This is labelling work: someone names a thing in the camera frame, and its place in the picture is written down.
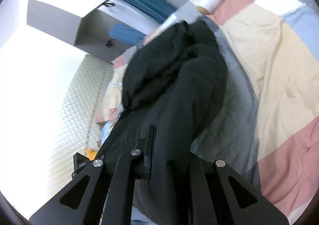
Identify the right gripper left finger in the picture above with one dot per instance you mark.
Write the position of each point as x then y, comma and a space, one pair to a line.
101, 193

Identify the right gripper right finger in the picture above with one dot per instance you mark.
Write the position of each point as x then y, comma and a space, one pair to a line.
220, 195

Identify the large black coat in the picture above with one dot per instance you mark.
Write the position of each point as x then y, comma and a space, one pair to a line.
176, 83

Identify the patchwork pastel quilt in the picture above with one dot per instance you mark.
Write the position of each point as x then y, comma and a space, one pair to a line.
268, 128

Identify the light blue pillow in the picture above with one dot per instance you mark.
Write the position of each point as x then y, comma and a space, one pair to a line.
106, 130

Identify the blue folded board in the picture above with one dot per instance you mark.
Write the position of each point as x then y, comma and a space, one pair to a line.
126, 34

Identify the blue curtain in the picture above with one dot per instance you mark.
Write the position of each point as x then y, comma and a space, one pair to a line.
158, 10

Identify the grey wall cabinet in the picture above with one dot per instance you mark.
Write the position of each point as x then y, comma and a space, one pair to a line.
85, 24

